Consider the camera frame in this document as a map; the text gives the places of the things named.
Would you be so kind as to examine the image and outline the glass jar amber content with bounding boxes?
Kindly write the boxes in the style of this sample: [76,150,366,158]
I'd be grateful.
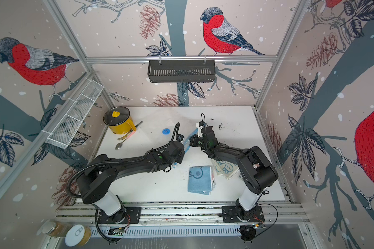
[36,220,72,238]

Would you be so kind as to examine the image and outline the yellow pot with lid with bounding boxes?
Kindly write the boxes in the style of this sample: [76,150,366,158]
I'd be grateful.
[103,106,137,135]

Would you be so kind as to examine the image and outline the pink handled fork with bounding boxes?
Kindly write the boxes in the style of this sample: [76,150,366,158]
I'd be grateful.
[118,131,136,141]

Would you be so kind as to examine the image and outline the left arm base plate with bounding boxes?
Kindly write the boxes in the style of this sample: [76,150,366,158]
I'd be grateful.
[98,206,142,225]

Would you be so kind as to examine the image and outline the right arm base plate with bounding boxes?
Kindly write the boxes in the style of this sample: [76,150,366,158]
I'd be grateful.
[218,205,265,223]

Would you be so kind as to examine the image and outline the white mesh wall basket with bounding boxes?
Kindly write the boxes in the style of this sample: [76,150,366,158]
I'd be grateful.
[45,78,104,149]

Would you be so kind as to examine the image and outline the clear vacuum bag blue zip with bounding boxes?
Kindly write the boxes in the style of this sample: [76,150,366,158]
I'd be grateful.
[137,107,219,169]

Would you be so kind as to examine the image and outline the cream towel blue faces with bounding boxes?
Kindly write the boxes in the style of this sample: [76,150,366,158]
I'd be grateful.
[212,159,240,179]

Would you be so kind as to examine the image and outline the tin can white lid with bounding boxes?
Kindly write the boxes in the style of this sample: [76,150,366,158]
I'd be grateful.
[65,225,91,247]

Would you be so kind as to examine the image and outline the black wire shelf basket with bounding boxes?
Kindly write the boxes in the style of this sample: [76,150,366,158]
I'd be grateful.
[148,60,216,83]

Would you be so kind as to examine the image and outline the metal spoon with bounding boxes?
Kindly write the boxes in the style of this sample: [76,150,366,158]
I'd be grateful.
[115,138,127,150]

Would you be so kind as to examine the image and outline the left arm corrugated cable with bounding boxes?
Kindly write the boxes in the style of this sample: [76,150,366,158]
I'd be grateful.
[66,122,181,199]

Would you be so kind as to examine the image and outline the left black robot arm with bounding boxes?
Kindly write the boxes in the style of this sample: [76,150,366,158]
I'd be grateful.
[75,141,185,217]

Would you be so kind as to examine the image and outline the blue folded towel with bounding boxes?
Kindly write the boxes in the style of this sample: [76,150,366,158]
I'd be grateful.
[188,166,214,195]

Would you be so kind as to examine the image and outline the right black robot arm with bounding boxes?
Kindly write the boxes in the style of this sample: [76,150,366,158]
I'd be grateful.
[190,121,278,222]

